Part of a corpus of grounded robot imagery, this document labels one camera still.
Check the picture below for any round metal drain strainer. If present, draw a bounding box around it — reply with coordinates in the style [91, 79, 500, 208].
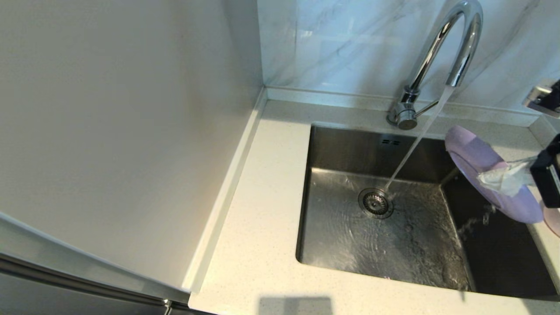
[358, 188, 394, 220]

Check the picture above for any pink plastic bowl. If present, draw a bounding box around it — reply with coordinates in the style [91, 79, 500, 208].
[540, 200, 560, 239]

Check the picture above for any purple plastic plate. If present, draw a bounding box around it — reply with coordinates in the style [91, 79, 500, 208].
[444, 126, 545, 224]

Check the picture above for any tall cabinet unit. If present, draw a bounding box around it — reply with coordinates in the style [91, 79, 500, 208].
[0, 0, 267, 315]

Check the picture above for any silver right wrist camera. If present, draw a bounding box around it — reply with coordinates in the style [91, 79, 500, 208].
[522, 79, 560, 119]

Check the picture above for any chrome gooseneck faucet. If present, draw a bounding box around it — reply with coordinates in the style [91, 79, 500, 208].
[387, 0, 484, 131]

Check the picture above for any stainless steel sink basin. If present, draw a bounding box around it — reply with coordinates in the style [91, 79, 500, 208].
[296, 124, 558, 300]

